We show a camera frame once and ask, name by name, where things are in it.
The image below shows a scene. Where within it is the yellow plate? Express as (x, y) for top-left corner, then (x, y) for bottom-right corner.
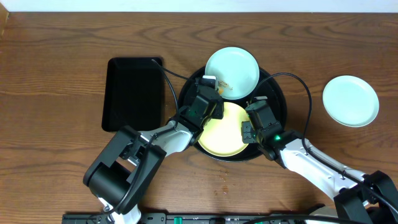
(198, 102), (249, 157)

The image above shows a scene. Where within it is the light blue plate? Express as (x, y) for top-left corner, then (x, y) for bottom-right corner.
(205, 47), (260, 100)
(322, 75), (379, 128)

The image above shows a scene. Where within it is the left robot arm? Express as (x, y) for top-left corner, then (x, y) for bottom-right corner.
(83, 84), (223, 223)

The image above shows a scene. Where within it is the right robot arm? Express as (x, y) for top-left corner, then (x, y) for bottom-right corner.
(242, 100), (397, 223)

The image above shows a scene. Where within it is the round black tray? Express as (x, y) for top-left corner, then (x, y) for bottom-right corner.
(178, 66), (287, 162)

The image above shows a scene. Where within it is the black rectangular tray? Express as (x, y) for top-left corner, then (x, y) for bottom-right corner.
(101, 57), (164, 132)

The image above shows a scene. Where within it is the right black cable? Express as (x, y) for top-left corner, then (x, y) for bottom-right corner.
(250, 72), (398, 212)

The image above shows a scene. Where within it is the black cable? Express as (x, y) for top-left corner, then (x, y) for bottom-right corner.
(102, 58), (193, 218)
(250, 72), (398, 212)

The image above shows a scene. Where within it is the left black cable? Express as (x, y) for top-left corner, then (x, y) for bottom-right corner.
(102, 58), (193, 218)

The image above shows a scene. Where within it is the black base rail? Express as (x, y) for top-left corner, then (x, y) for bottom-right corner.
(61, 212), (312, 224)

